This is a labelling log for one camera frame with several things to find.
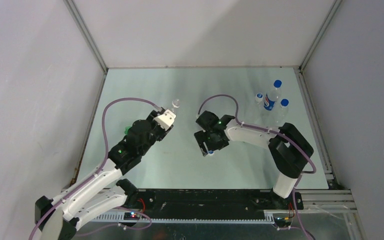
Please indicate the clear bottle blue cap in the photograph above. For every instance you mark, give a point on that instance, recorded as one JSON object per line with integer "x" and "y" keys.
{"x": 277, "y": 117}

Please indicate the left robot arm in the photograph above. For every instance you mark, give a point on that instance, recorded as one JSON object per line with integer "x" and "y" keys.
{"x": 103, "y": 188}

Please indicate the clear plastic bottle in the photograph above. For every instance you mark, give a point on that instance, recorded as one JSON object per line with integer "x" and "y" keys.
{"x": 175, "y": 105}

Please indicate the left circuit board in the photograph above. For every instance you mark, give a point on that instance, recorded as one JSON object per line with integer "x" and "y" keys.
{"x": 130, "y": 216}

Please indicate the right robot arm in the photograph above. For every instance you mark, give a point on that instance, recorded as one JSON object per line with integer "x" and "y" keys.
{"x": 289, "y": 149}

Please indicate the pepsi bottle blue cap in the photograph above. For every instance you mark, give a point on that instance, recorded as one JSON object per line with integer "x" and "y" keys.
{"x": 272, "y": 95}

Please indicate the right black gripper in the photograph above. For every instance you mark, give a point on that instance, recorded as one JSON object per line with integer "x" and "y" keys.
{"x": 201, "y": 137}

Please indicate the clear bottle white-blue cap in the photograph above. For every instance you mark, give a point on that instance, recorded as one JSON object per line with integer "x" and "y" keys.
{"x": 252, "y": 111}

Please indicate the green plastic bottle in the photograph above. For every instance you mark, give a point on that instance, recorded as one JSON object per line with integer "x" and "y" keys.
{"x": 126, "y": 129}

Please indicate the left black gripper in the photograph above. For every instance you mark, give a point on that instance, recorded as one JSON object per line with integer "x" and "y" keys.
{"x": 163, "y": 132}

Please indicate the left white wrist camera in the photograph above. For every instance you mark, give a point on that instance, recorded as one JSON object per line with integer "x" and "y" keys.
{"x": 165, "y": 119}

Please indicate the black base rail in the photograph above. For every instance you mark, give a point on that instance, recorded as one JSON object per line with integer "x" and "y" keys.
{"x": 210, "y": 204}

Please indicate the circuit board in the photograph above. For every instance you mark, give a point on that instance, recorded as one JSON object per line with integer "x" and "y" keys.
{"x": 130, "y": 216}
{"x": 283, "y": 222}

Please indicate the right circuit board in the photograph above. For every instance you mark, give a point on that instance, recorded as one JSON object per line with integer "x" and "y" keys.
{"x": 283, "y": 222}

